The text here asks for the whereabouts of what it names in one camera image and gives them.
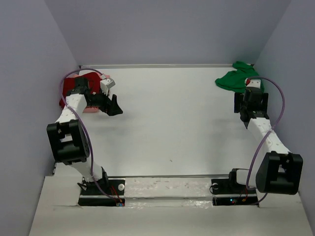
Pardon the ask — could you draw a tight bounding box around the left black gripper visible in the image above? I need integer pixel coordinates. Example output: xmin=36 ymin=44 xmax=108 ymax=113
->
xmin=87 ymin=87 xmax=123 ymax=116

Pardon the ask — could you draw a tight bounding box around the green t shirt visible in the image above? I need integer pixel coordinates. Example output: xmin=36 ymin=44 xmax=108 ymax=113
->
xmin=215 ymin=61 xmax=259 ymax=93

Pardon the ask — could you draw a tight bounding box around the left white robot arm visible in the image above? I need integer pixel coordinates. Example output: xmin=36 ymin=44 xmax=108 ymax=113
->
xmin=46 ymin=75 xmax=123 ymax=194

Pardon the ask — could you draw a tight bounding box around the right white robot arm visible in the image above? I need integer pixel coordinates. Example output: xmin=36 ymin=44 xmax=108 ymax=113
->
xmin=226 ymin=86 xmax=303 ymax=195

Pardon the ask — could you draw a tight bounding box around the pink folded t shirt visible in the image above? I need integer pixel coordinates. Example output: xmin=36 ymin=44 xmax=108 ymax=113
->
xmin=83 ymin=72 xmax=111 ymax=113

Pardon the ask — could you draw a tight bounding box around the red folded t shirt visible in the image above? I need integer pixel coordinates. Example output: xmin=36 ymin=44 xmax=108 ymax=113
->
xmin=62 ymin=74 xmax=102 ymax=98

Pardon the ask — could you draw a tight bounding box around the white front platform board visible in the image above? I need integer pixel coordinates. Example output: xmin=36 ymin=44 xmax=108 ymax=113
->
xmin=30 ymin=176 xmax=312 ymax=236

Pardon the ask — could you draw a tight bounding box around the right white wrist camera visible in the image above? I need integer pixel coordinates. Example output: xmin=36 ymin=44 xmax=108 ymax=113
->
xmin=245 ymin=78 xmax=261 ymax=89

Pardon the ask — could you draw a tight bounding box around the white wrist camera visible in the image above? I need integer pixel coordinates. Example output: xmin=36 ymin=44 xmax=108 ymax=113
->
xmin=245 ymin=78 xmax=261 ymax=89
xmin=100 ymin=78 xmax=116 ymax=95

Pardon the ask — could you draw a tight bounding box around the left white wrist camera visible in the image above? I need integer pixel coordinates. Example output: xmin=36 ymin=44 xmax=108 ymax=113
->
xmin=100 ymin=78 xmax=116 ymax=95

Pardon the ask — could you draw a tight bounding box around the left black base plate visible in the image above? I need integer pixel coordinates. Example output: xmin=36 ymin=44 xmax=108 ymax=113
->
xmin=77 ymin=178 xmax=126 ymax=207

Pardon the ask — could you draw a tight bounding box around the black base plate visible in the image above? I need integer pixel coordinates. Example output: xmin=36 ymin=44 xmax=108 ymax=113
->
xmin=77 ymin=178 xmax=126 ymax=207
xmin=209 ymin=178 xmax=258 ymax=207

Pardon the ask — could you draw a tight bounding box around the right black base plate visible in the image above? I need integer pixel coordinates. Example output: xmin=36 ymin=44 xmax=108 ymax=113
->
xmin=209 ymin=178 xmax=258 ymax=207

